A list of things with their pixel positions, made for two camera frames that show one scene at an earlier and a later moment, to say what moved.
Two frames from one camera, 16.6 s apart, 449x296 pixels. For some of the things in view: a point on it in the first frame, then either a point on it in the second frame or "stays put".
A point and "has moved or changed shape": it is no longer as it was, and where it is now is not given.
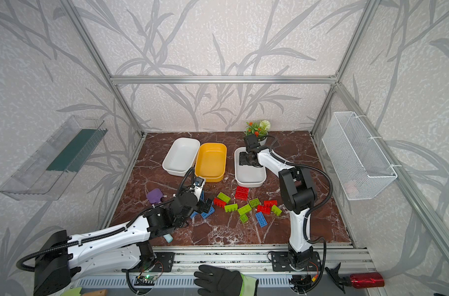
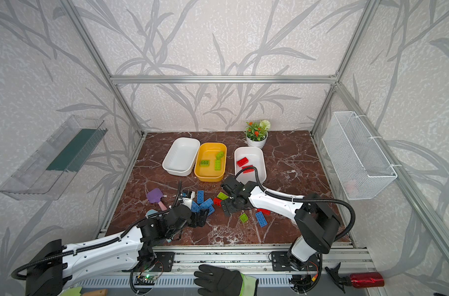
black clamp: x=340 y=281 stays put
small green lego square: x=243 y=218 stays put
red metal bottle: x=366 y=280 stays put
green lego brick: x=231 y=207 has moved or changed shape
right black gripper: x=249 y=154 → x=231 y=200
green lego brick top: x=224 y=197 stays put
